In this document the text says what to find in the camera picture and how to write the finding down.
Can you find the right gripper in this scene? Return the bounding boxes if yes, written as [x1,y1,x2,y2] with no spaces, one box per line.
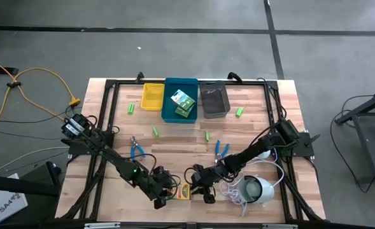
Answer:
[192,163,222,204]

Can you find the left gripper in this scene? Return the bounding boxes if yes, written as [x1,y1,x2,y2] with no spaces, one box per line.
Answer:
[142,165,179,210]

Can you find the blue handled pliers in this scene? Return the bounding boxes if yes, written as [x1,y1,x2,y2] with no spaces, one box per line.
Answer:
[129,135,146,160]
[214,139,230,160]

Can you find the grey translucent plastic bin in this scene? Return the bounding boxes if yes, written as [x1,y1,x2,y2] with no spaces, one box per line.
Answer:
[199,80,231,120]

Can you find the yellow slotted plastic basket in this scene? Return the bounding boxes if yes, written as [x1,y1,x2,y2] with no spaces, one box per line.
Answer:
[140,83,165,112]

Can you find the teal plastic bin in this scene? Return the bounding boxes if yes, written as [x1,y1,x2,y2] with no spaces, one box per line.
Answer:
[160,77,199,124]

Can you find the white printed cardboard box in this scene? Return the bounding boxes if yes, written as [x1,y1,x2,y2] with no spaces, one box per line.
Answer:
[0,173,29,226]

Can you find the white security camera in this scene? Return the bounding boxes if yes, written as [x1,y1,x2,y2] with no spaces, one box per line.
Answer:
[237,174,276,208]

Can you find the silver metal bracket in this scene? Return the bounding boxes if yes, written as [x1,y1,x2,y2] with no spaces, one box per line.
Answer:
[84,222,121,229]
[262,223,298,229]

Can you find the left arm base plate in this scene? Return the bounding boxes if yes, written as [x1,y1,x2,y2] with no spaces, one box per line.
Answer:
[67,130,115,157]

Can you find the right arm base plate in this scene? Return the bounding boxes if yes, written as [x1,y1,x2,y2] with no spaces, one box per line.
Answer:
[282,132,321,157]

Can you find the black metal table frame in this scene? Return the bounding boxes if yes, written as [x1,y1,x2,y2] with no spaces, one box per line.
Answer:
[55,78,327,229]

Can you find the yellow extension cord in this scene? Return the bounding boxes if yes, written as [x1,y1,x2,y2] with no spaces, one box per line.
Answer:
[0,53,66,123]
[0,66,81,141]

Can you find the grey cable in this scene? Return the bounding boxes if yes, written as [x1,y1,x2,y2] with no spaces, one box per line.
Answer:
[0,145,71,176]

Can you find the black power cable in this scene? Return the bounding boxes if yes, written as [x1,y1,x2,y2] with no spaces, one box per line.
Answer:
[0,104,80,124]
[329,90,375,194]
[0,128,71,141]

